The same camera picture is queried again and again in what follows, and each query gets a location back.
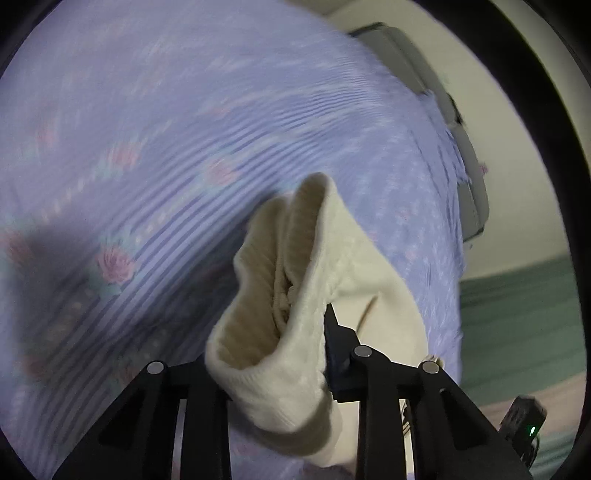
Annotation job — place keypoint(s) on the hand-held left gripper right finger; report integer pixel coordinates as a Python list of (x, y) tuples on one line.
[(341, 360)]

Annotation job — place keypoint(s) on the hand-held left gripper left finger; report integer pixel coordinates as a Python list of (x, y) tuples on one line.
[(203, 415)]

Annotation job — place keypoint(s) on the cream pants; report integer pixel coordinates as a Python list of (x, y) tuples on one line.
[(300, 258)]

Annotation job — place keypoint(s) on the green curtain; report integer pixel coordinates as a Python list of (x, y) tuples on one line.
[(517, 314)]

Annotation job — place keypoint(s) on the grey padded headboard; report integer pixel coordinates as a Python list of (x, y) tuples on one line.
[(471, 203)]

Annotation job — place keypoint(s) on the blue floral bed duvet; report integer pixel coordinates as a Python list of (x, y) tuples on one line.
[(161, 115)]

